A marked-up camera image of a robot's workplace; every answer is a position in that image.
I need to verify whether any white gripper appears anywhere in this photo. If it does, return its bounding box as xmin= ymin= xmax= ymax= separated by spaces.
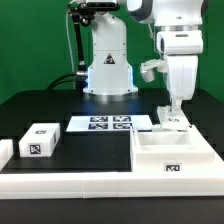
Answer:
xmin=156 ymin=30 xmax=203 ymax=116

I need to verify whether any white door panel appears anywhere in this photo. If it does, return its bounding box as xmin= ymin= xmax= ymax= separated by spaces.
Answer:
xmin=152 ymin=124 xmax=165 ymax=132
xmin=157 ymin=106 xmax=189 ymax=131

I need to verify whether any white cabinet body box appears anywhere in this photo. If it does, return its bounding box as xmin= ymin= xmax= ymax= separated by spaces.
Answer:
xmin=130 ymin=127 xmax=215 ymax=173

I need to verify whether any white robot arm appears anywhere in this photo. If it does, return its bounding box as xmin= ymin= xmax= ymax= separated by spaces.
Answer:
xmin=83 ymin=0 xmax=209 ymax=113

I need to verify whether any white cabinet top block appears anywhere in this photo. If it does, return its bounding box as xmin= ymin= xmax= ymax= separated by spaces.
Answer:
xmin=19 ymin=123 xmax=60 ymax=157

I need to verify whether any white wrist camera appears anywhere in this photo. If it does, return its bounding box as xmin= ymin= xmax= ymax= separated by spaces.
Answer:
xmin=140 ymin=59 xmax=168 ymax=83

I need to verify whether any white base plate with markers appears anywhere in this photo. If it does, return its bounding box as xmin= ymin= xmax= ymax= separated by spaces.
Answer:
xmin=67 ymin=115 xmax=152 ymax=132

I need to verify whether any white U-shaped obstacle wall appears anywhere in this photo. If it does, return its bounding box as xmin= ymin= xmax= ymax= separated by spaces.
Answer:
xmin=0 ymin=126 xmax=224 ymax=200

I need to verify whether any black cable bundle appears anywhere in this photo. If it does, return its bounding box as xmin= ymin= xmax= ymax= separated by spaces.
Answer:
xmin=46 ymin=70 xmax=88 ymax=91

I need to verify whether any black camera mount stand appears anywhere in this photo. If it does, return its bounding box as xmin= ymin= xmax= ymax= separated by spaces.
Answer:
xmin=67 ymin=0 xmax=120 ymax=71

